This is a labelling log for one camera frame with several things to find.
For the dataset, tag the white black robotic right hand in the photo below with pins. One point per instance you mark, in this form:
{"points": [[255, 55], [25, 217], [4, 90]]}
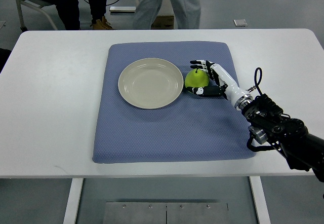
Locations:
{"points": [[226, 85]]}

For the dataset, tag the green pear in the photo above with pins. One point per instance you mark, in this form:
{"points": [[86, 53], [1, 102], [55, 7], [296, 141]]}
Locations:
{"points": [[196, 78]]}

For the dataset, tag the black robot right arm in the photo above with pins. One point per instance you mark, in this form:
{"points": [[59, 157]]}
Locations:
{"points": [[272, 129]]}

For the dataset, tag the small grey floor plate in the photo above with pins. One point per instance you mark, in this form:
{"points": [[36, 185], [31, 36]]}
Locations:
{"points": [[240, 23]]}

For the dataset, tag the beige round plate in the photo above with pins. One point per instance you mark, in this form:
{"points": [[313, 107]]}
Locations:
{"points": [[150, 83]]}

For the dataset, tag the blue textured mat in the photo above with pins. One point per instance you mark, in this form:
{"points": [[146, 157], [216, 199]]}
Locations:
{"points": [[192, 128]]}

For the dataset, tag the brown cardboard box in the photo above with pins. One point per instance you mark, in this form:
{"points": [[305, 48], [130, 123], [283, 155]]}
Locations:
{"points": [[163, 22]]}

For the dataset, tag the walking person in grey trousers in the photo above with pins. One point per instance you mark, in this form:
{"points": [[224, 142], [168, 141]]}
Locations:
{"points": [[187, 13]]}

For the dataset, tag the white right table leg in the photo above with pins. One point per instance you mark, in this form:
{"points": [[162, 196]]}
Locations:
{"points": [[259, 200]]}

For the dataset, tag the white table leg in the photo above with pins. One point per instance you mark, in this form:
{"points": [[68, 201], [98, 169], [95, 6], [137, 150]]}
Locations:
{"points": [[259, 200], [72, 206]]}

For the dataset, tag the white left table leg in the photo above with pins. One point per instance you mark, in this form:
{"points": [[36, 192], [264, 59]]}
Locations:
{"points": [[72, 206]]}

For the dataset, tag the white metal chair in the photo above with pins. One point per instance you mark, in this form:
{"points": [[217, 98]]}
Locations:
{"points": [[36, 5]]}

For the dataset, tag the white floor rail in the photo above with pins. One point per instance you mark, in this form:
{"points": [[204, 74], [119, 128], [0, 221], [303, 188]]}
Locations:
{"points": [[122, 9]]}

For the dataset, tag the grey metal base plate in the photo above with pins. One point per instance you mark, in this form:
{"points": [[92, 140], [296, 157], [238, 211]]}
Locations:
{"points": [[161, 212]]}

